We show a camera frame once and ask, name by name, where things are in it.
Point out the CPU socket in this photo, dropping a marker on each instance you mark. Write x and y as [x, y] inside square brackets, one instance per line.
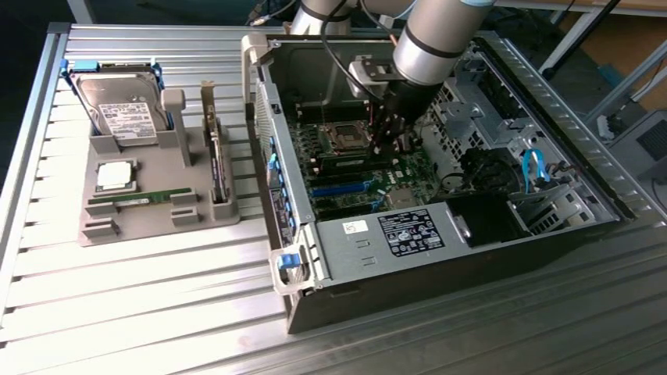
[344, 134]

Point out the silver hard disk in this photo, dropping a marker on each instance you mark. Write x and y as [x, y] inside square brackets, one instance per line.
[119, 105]

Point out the blue expansion slot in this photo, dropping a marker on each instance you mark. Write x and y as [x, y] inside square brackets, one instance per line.
[339, 189]

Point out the chipset heat sink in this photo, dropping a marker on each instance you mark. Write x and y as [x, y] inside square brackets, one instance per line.
[406, 199]

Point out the grey parts rack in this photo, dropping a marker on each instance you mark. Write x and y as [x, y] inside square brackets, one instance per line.
[156, 222]

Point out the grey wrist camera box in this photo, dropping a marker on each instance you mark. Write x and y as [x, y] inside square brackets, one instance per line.
[371, 72]

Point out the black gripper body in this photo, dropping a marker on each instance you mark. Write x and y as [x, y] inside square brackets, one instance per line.
[414, 99]

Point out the grey case corner bracket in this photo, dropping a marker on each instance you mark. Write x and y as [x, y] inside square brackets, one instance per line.
[256, 54]

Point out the installed RAM stick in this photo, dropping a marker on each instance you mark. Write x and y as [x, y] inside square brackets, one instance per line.
[342, 161]

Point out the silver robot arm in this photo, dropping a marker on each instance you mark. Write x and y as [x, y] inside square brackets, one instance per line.
[438, 35]

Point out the grey computer tower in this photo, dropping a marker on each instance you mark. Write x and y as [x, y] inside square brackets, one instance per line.
[643, 144]

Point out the green RAM stick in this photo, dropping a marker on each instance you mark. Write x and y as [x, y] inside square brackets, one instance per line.
[138, 197]

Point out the grey power supply unit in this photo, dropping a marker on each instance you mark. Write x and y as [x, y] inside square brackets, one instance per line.
[386, 238]

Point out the blue disk caddy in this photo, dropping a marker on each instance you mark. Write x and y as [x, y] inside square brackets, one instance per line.
[156, 74]

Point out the silver CPU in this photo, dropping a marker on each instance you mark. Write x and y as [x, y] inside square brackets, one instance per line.
[116, 176]

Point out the metal disk bay cage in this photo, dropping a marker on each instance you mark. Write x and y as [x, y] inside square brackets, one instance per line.
[479, 113]

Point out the black open PC case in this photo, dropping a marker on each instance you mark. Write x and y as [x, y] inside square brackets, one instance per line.
[468, 269]

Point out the graphics card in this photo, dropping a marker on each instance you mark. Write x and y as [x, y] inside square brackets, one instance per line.
[215, 148]

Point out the green motherboard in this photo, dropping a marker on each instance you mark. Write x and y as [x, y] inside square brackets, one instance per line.
[364, 187]

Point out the metal desk frame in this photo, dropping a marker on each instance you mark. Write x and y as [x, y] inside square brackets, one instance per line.
[620, 78]

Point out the grey bracket with blue latch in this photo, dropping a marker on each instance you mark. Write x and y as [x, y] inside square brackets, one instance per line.
[291, 279]

